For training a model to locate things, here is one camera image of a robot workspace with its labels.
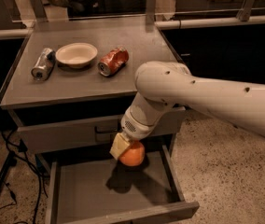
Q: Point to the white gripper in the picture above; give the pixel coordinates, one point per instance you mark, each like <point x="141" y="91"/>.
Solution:
<point x="134" y="125"/>

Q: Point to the orange fruit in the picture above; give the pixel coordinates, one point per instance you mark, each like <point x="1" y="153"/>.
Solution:
<point x="133" y="156"/>

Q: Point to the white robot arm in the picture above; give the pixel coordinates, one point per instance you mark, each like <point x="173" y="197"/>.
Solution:
<point x="160" y="86"/>

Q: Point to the upper closed drawer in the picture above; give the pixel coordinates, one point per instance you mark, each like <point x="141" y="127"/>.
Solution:
<point x="70" y="134"/>

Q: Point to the open lower drawer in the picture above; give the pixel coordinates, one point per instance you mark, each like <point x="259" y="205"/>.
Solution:
<point x="108" y="192"/>

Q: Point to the grey drawer cabinet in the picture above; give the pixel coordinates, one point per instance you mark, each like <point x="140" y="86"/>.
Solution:
<point x="71" y="94"/>

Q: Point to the crushed orange soda can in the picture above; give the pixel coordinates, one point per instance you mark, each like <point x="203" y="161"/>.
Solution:
<point x="113" y="61"/>

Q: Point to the white bowl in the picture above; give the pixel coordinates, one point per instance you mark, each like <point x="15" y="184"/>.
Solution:
<point x="76" y="55"/>

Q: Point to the silver soda can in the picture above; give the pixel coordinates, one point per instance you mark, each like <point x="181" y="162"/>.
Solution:
<point x="44" y="65"/>

